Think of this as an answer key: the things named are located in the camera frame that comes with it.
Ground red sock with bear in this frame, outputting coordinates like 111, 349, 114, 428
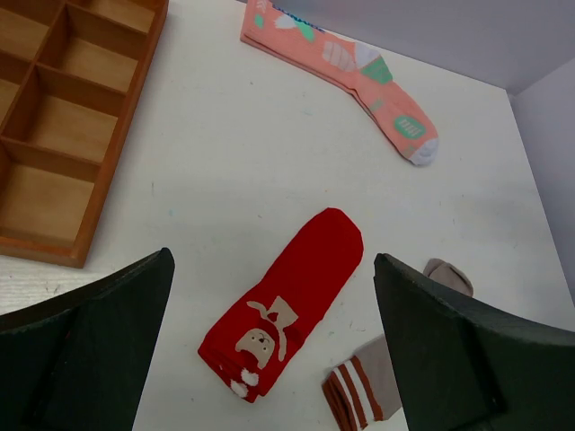
198, 207, 364, 403

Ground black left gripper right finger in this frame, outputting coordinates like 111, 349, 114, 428
374, 253, 574, 430

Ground pink patterned sock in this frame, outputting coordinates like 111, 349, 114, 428
240, 1, 439, 166

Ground orange wooden compartment tray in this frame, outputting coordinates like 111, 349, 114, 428
1, 1, 168, 268

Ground beige sock orange stripes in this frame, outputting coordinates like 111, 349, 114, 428
322, 259, 473, 430

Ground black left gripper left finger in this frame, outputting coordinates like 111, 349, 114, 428
1, 248, 175, 430

